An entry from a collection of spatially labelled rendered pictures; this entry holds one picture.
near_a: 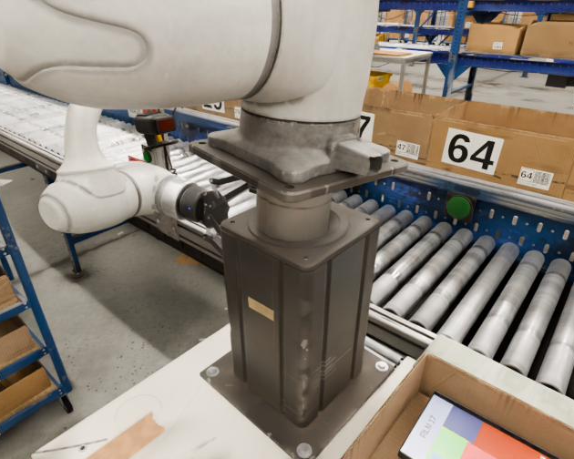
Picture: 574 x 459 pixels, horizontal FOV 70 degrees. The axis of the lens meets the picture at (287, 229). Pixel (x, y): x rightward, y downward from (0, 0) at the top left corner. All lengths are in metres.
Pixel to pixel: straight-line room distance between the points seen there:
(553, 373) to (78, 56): 0.90
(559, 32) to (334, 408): 5.18
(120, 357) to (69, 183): 1.28
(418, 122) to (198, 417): 1.06
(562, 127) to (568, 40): 4.02
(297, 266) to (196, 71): 0.26
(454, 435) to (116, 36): 0.66
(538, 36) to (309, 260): 5.26
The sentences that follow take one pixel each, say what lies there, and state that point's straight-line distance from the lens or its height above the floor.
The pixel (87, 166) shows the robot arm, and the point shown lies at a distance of 0.84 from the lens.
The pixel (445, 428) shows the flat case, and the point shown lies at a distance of 0.73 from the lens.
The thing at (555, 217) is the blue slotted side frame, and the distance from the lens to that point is 1.31.
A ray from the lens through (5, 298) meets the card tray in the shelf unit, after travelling 1.54.
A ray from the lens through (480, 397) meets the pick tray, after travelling 0.76.
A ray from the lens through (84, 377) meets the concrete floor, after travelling 1.99.
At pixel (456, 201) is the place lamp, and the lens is 1.34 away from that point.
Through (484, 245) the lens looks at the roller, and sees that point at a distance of 1.30.
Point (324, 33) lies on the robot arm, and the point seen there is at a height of 1.34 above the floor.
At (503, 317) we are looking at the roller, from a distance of 1.05.
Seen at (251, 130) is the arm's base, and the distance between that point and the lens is 0.50.
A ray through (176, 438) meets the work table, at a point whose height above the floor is 0.75.
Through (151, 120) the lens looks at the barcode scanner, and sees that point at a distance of 1.19.
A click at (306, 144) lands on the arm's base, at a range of 0.48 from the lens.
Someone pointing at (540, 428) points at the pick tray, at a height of 0.82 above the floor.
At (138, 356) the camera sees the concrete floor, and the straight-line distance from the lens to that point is 1.99.
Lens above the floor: 1.37
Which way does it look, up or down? 29 degrees down
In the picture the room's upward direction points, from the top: straight up
